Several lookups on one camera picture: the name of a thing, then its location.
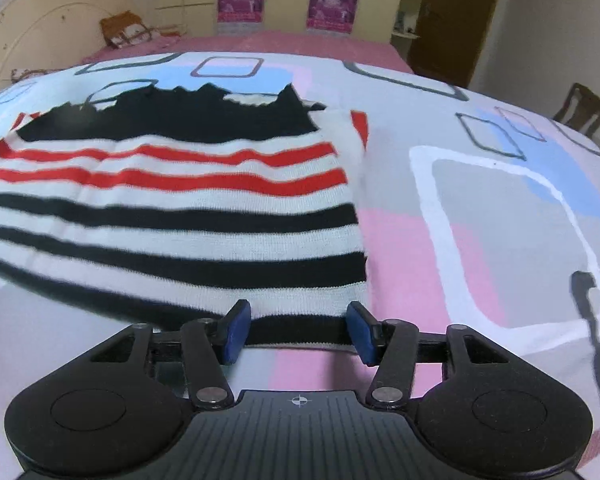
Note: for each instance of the dark wooden chair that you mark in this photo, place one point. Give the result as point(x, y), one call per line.
point(580, 110)

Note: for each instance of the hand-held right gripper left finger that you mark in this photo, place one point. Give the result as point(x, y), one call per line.
point(232, 335)

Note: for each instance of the cream corner shelf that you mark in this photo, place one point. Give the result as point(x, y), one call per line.
point(410, 10)

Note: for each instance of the pink bed sheet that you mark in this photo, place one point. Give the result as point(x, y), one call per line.
point(305, 45)

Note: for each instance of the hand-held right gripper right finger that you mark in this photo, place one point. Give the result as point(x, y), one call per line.
point(360, 335)

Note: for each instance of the cream bed headboard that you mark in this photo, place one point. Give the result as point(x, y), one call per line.
point(45, 25)

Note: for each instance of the small patterned pillow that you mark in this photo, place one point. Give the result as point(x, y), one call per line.
point(27, 74)

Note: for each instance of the orange plaid pillow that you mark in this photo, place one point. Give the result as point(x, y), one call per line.
point(125, 30)

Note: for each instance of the striped knit sweater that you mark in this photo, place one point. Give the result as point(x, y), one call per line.
point(180, 210)

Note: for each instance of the brown wooden door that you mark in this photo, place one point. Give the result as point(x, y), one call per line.
point(460, 20)

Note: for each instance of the printed bed blanket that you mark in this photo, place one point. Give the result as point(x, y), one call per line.
point(480, 210)

